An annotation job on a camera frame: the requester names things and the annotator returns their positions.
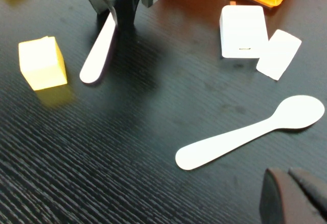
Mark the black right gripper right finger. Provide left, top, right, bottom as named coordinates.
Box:
left=288, top=167, right=327, bottom=221

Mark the pink plastic fork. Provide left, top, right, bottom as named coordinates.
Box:
left=79, top=13, right=118, bottom=85

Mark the yellow foam cube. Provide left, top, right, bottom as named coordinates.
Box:
left=18, top=36, right=68, bottom=92

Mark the pale green plastic spoon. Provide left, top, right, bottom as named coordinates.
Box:
left=175, top=95, right=325, bottom=171

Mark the white USB wall charger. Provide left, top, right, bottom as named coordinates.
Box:
left=219, top=1, right=269, bottom=59

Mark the white foam cube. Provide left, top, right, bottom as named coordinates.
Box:
left=256, top=29, right=302, bottom=81

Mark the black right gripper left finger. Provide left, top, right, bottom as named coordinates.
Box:
left=260, top=168, right=325, bottom=224

